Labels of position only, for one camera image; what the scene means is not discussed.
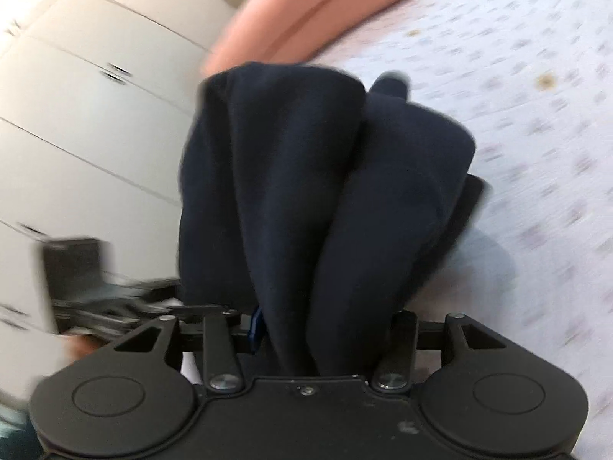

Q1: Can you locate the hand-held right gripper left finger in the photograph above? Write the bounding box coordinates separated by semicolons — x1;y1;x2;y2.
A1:
114;306;265;392

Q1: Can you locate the folded pink blanket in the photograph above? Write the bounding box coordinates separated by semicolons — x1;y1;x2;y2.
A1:
200;0;426;78

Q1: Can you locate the navy hoodie with white stripes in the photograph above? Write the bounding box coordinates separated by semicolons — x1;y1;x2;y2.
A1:
178;61;490;377

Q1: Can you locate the floral quilted bedspread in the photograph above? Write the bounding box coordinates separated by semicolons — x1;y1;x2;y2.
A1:
306;0;613;422

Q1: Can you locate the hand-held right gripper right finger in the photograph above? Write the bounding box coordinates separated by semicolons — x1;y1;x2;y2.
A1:
372;309;509;390

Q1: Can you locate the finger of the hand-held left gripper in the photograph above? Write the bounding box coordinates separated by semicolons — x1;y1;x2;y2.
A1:
115;275;231;323

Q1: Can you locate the white wardrobe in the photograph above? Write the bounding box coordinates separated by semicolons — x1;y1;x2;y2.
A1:
0;0;240;396

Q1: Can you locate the person's left hand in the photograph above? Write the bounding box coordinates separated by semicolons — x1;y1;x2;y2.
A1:
64;332;116;361

